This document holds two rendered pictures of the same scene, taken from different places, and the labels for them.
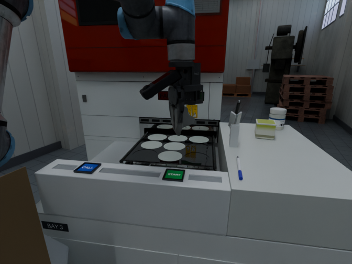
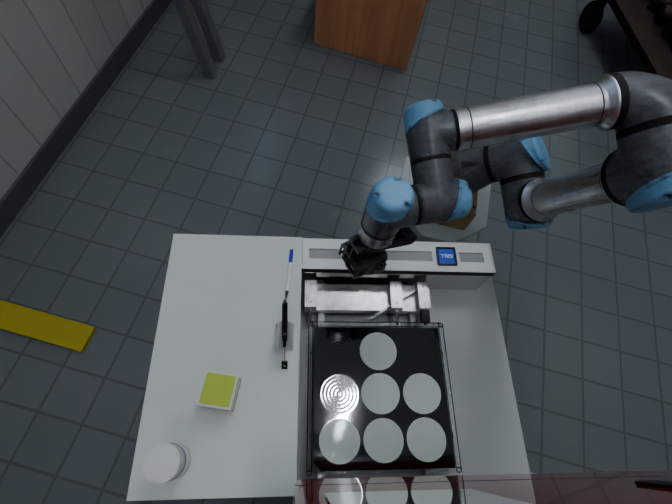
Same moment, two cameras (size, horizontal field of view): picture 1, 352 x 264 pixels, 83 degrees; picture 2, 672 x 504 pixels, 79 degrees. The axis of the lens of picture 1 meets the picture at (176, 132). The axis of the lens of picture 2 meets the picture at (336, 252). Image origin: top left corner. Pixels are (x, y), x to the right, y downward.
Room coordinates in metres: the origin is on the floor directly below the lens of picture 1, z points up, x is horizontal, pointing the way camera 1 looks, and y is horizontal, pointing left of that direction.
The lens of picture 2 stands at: (0.94, -0.22, 1.97)
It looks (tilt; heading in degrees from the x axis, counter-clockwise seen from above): 64 degrees down; 159
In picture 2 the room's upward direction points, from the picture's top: 12 degrees clockwise
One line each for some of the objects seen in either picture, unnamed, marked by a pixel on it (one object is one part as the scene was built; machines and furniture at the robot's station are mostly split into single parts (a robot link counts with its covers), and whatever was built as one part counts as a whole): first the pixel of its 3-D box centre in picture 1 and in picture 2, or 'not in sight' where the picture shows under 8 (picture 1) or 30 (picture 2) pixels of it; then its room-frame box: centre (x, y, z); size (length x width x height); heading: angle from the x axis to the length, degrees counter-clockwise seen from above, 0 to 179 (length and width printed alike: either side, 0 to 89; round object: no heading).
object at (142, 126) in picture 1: (177, 132); not in sight; (1.07, -0.01, 0.89); 0.44 x 0.02 x 0.10; 81
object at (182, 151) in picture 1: (174, 146); (380, 393); (0.86, 0.01, 0.90); 0.34 x 0.34 x 0.01; 81
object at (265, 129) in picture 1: (264, 129); (220, 391); (0.80, -0.37, 1.00); 0.07 x 0.07 x 0.07; 72
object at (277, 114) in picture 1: (276, 118); (168, 461); (0.93, -0.48, 1.01); 0.07 x 0.07 x 0.10
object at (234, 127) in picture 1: (234, 128); (285, 337); (0.71, -0.22, 1.03); 0.06 x 0.04 x 0.13; 171
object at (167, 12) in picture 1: (179, 22); (388, 208); (0.59, -0.01, 1.36); 0.09 x 0.08 x 0.11; 93
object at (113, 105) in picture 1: (146, 109); not in sight; (1.11, 0.16, 1.02); 0.81 x 0.03 x 0.40; 81
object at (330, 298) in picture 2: not in sight; (367, 298); (0.60, 0.03, 0.87); 0.36 x 0.08 x 0.03; 81
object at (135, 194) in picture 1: (132, 193); (394, 265); (0.51, 0.13, 0.89); 0.55 x 0.09 x 0.14; 81
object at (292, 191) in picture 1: (267, 162); (231, 354); (0.70, -0.36, 0.89); 0.62 x 0.35 x 0.14; 171
